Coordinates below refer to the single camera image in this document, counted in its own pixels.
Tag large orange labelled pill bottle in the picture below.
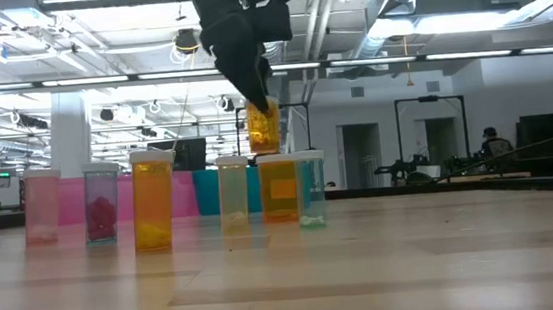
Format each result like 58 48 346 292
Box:
254 151 302 226

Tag pale yellow pill bottle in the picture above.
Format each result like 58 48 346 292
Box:
214 154 255 235

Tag green pill bottle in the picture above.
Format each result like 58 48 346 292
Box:
291 149 332 230

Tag orange bottle with yellow pills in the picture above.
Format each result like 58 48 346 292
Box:
127 147 184 254

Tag clear bottle with red pills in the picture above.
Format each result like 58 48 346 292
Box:
79 160 128 247

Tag pink pill bottle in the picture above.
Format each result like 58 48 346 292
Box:
19 167 68 247

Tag blue plastic bin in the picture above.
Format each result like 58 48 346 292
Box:
192 160 318 218

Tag pink plastic bin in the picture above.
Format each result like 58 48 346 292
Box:
60 166 202 229

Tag black background monitor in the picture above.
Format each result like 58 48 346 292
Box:
147 136 210 176

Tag long ceiling light strip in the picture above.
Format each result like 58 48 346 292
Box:
0 34 553 103

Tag person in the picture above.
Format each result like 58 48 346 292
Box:
478 123 517 161

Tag white room pillar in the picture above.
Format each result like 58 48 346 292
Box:
43 88 97 181

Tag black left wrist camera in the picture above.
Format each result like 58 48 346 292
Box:
242 0 295 46

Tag thin black cable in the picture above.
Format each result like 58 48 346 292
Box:
429 125 553 183

